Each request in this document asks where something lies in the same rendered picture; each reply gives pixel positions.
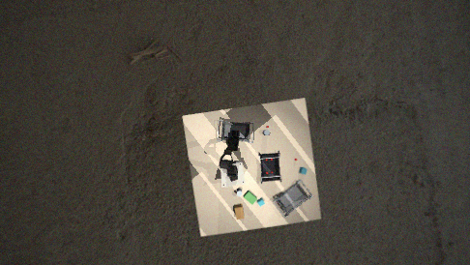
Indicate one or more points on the green rectangular block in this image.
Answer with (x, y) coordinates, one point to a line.
(249, 197)

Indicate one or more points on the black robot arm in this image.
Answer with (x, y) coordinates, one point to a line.
(232, 170)

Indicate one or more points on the tan rectangular block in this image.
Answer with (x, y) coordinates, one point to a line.
(239, 211)

